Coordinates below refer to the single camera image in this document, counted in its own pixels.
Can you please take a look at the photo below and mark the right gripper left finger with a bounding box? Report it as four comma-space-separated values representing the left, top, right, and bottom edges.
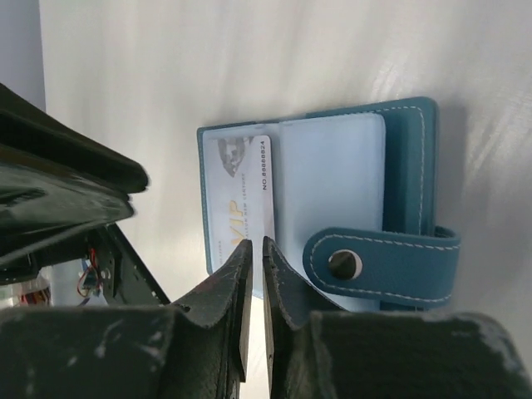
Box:
1, 240, 253, 398

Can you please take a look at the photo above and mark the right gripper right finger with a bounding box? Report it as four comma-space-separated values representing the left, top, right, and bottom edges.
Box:
263, 238, 531, 398

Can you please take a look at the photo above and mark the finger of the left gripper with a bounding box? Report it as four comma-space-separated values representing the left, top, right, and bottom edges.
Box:
1, 85, 149, 194
1, 162, 134, 285

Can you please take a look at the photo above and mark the blue leather card holder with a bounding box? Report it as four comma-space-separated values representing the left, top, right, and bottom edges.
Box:
197, 97, 461, 312

